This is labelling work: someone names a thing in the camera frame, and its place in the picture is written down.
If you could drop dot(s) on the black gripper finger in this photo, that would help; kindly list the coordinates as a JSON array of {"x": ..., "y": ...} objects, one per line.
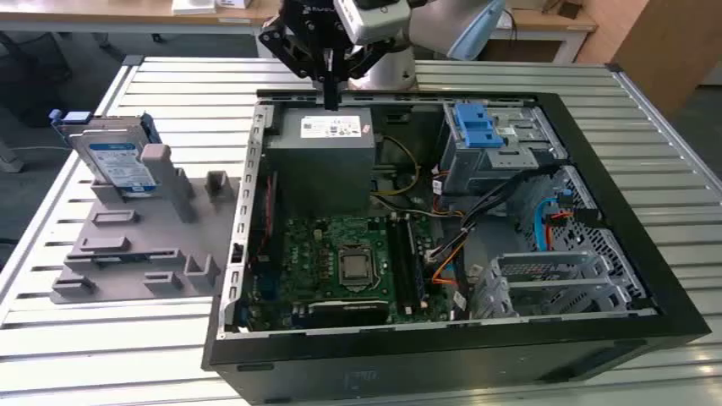
[
  {"x": 288, "y": 51},
  {"x": 366, "y": 59}
]

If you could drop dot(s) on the hard disk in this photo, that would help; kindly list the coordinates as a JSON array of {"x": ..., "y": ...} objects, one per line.
[{"x": 115, "y": 162}]

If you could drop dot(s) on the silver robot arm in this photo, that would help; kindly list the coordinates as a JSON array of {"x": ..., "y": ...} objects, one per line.
[{"x": 389, "y": 72}]

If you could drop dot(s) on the metal disk bay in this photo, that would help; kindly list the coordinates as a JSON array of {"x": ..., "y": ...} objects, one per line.
[{"x": 558, "y": 282}]

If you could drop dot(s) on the white box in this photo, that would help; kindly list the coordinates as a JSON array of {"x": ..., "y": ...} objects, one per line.
[
  {"x": 194, "y": 7},
  {"x": 234, "y": 3}
]

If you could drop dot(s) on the blue plastic drive latch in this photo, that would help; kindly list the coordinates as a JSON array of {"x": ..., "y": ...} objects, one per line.
[{"x": 472, "y": 116}]

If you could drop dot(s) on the wooden desk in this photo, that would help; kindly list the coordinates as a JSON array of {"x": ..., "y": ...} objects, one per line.
[{"x": 141, "y": 17}]

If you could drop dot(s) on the grey power supply unit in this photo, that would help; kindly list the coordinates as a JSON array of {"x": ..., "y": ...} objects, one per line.
[{"x": 322, "y": 177}]

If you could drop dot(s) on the metal optical drive cage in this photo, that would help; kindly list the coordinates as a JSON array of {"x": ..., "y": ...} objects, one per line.
[{"x": 469, "y": 169}]

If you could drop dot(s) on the CPU socket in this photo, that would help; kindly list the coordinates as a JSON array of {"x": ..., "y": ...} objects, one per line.
[{"x": 357, "y": 246}]

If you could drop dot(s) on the black bin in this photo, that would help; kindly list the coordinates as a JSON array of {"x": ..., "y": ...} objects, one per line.
[{"x": 34, "y": 93}]

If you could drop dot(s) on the green motherboard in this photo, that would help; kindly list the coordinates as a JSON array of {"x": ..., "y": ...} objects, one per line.
[{"x": 305, "y": 254}]

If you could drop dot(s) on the silver CPU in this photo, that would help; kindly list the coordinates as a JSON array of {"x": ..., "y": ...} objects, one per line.
[{"x": 357, "y": 268}]

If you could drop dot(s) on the grey parts rack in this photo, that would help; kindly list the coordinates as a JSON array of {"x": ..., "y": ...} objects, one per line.
[{"x": 153, "y": 237}]

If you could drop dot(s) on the RAM stick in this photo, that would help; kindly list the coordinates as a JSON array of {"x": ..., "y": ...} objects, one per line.
[
  {"x": 418, "y": 270},
  {"x": 113, "y": 258}
]

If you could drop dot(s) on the brown wooden cabinet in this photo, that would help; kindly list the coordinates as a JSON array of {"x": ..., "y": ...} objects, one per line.
[{"x": 665, "y": 42}]

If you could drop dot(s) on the black graphics card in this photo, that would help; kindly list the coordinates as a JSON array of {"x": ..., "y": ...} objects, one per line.
[{"x": 348, "y": 315}]

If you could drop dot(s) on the black PC case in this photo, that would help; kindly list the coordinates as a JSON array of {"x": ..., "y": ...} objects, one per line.
[{"x": 452, "y": 363}]

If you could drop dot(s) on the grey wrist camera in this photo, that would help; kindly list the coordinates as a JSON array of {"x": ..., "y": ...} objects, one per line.
[{"x": 378, "y": 21}]

